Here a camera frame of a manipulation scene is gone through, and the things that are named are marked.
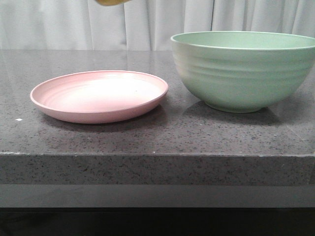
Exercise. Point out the yellow banana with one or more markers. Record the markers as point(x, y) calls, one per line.
point(111, 2)

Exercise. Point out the pink plate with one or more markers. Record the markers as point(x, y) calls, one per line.
point(104, 96)

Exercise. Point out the green bowl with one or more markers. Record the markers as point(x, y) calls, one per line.
point(242, 71)

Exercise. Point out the white curtain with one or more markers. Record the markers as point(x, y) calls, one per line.
point(141, 25)

